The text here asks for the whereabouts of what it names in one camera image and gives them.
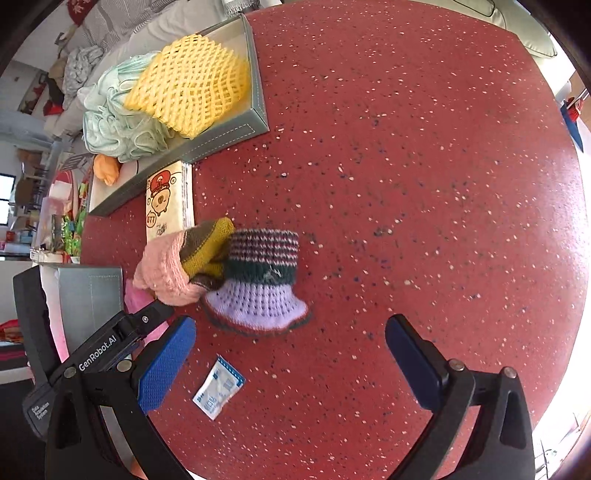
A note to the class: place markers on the orange fabric flower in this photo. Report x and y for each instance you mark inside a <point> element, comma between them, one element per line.
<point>107,170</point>

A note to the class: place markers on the white blue packet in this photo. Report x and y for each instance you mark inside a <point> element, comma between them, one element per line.
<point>217,387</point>

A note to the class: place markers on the pile of colourful packets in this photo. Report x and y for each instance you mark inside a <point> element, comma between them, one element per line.
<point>74,221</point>

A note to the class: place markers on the pink sponge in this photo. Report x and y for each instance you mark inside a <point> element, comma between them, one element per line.
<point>136,297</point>

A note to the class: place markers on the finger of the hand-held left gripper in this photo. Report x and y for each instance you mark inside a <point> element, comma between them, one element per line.
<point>152,316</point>

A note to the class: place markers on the pale green bath pouf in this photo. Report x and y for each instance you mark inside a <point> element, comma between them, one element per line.
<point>115,124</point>

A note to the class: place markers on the beige leather sofa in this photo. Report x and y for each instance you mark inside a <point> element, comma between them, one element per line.
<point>521,27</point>

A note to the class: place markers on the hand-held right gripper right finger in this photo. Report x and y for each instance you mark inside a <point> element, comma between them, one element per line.
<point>411,364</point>

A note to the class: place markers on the purple knit hat green band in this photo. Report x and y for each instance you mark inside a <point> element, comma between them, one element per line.
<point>261,286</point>

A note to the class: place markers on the red patterned pillow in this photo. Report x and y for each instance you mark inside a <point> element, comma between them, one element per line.
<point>82,10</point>

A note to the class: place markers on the red blue drying rack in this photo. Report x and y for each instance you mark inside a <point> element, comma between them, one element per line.
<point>572,124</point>

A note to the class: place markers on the cartoon print tissue pack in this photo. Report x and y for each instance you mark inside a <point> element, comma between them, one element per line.
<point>168,203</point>

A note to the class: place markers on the peach knit hat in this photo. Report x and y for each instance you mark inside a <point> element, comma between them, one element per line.
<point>166,270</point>

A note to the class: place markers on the grey blanket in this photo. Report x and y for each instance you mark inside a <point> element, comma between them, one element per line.
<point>81,69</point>

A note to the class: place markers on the small grey storage box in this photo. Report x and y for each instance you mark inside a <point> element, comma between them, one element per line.
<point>221,138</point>

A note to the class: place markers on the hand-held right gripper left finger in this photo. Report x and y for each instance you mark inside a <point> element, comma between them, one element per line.
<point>166,364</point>

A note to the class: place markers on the grey slatted metal tray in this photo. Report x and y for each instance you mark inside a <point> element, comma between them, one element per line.
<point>76,161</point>

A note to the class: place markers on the yellow foam net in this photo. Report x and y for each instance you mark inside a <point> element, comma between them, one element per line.
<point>189,85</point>

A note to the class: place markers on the red cloth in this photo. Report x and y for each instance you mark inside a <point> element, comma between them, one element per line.
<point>11,344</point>

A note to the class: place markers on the large grey storage box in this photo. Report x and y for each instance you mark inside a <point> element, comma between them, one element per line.
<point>87,300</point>

